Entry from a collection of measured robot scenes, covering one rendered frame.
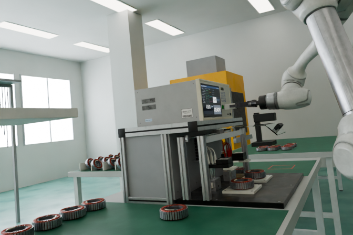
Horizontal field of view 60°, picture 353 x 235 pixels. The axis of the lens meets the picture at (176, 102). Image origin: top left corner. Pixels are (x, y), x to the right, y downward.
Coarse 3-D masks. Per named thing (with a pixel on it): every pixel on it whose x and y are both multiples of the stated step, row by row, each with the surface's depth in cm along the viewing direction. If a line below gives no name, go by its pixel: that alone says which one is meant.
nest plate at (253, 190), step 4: (256, 184) 149; (228, 188) 146; (252, 188) 141; (256, 188) 140; (260, 188) 144; (224, 192) 141; (228, 192) 140; (232, 192) 139; (236, 192) 138; (240, 192) 138; (244, 192) 137; (248, 192) 136; (252, 192) 135
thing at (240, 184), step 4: (232, 180) 145; (236, 180) 147; (240, 180) 148; (244, 180) 148; (248, 180) 141; (252, 180) 142; (232, 184) 143; (236, 184) 141; (240, 184) 140; (244, 184) 139; (248, 184) 140; (252, 184) 141; (232, 188) 144; (236, 188) 141; (240, 188) 140; (244, 188) 140; (248, 188) 140
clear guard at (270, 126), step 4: (256, 124) 179; (260, 124) 170; (264, 124) 160; (268, 124) 163; (272, 124) 170; (220, 128) 174; (224, 128) 168; (228, 128) 167; (232, 128) 166; (268, 128) 157; (272, 128) 161; (276, 132) 158; (280, 132) 164; (284, 132) 172
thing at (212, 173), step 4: (216, 160) 148; (220, 160) 147; (224, 160) 146; (228, 160) 145; (216, 164) 148; (220, 164) 147; (224, 164) 146; (228, 164) 145; (232, 164) 150; (212, 168) 152; (224, 168) 146; (228, 168) 145; (232, 168) 144; (212, 172) 152; (212, 176) 152
